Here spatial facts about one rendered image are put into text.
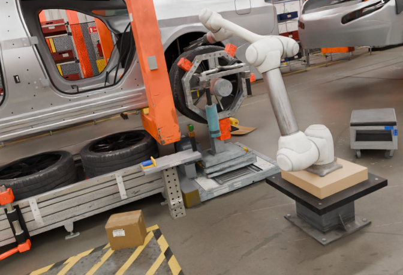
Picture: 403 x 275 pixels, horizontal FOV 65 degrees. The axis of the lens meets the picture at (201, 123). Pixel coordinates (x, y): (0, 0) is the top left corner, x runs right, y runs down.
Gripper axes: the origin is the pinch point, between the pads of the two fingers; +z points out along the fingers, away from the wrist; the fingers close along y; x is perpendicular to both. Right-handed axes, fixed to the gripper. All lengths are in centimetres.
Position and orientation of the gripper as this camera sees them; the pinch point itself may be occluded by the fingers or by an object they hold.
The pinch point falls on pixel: (189, 46)
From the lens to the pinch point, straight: 252.1
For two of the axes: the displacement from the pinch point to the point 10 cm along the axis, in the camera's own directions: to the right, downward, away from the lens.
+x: -4.7, -7.9, -3.9
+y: 4.3, -5.9, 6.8
